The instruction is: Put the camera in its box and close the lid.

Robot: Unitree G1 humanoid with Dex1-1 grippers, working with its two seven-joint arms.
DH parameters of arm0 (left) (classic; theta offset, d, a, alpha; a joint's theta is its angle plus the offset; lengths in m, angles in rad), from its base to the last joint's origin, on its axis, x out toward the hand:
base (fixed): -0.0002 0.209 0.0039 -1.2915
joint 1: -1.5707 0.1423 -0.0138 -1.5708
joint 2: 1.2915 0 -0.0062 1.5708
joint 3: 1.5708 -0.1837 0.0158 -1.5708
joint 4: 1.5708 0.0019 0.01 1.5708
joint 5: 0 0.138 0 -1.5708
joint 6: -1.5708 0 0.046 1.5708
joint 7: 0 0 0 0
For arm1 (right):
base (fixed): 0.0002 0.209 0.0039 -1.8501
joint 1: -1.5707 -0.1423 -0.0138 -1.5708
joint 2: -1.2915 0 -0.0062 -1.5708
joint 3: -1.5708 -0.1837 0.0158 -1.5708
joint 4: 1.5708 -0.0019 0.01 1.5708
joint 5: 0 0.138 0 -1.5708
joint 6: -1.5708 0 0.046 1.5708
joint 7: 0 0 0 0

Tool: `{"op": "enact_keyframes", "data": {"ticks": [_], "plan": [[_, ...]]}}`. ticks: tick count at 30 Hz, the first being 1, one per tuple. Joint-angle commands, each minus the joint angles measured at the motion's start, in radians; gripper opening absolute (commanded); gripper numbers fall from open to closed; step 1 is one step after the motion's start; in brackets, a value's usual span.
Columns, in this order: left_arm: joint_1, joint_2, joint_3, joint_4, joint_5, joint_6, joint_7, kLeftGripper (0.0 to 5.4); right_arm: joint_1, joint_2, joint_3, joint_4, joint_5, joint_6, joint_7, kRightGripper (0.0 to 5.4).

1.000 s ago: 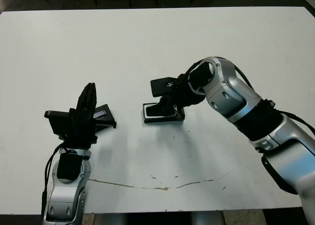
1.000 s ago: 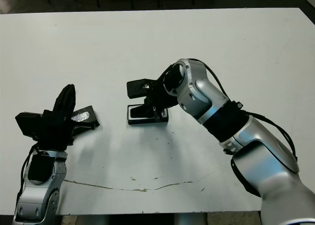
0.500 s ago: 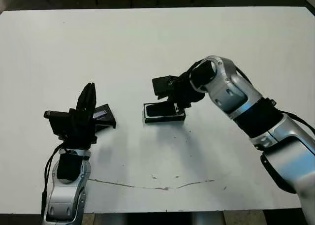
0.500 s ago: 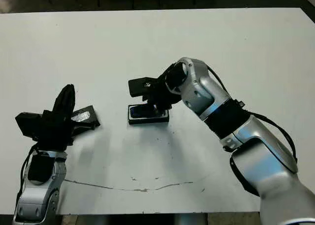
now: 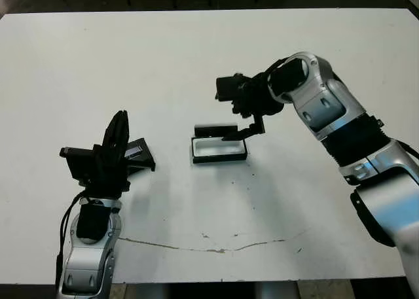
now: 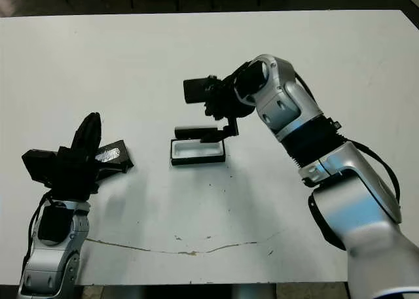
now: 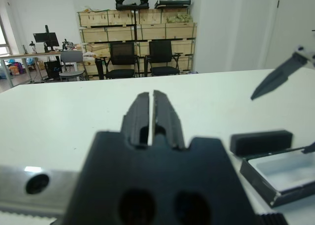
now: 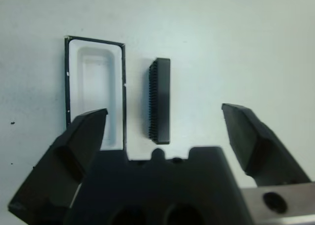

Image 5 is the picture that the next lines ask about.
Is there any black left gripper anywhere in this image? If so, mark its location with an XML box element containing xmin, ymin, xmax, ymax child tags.
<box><xmin>80</xmin><ymin>111</ymin><xmax>130</xmax><ymax>198</ymax></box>

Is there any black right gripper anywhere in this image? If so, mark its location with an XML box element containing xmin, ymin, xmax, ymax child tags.
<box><xmin>221</xmin><ymin>73</ymin><xmax>285</xmax><ymax>141</ymax></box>

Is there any black box lid silver print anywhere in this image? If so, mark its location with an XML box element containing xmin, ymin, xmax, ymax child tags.
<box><xmin>125</xmin><ymin>137</ymin><xmax>157</xmax><ymax>175</ymax></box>

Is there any small black camera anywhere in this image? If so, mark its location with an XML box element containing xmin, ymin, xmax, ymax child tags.
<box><xmin>194</xmin><ymin>123</ymin><xmax>239</xmax><ymax>139</ymax></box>

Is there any black box base white insert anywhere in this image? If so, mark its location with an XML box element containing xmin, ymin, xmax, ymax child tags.
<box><xmin>190</xmin><ymin>135</ymin><xmax>249</xmax><ymax>164</ymax></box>

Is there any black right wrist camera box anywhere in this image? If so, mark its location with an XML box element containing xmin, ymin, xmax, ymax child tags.
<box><xmin>215</xmin><ymin>76</ymin><xmax>245</xmax><ymax>101</ymax></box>

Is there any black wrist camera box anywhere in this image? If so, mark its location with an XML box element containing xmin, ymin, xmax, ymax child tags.
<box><xmin>59</xmin><ymin>146</ymin><xmax>98</xmax><ymax>182</ymax></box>
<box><xmin>215</xmin><ymin>76</ymin><xmax>245</xmax><ymax>101</ymax></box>

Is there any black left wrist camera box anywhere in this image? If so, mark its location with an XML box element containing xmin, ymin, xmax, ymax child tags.
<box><xmin>59</xmin><ymin>146</ymin><xmax>98</xmax><ymax>182</ymax></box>

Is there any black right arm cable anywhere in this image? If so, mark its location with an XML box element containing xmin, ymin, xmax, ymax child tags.
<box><xmin>266</xmin><ymin>58</ymin><xmax>291</xmax><ymax>76</ymax></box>

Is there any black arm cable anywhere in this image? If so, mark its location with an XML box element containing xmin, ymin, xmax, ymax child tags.
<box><xmin>55</xmin><ymin>192</ymin><xmax>88</xmax><ymax>280</ymax></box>
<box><xmin>266</xmin><ymin>58</ymin><xmax>291</xmax><ymax>76</ymax></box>

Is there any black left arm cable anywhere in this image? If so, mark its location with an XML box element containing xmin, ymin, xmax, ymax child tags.
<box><xmin>55</xmin><ymin>192</ymin><xmax>88</xmax><ymax>280</ymax></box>

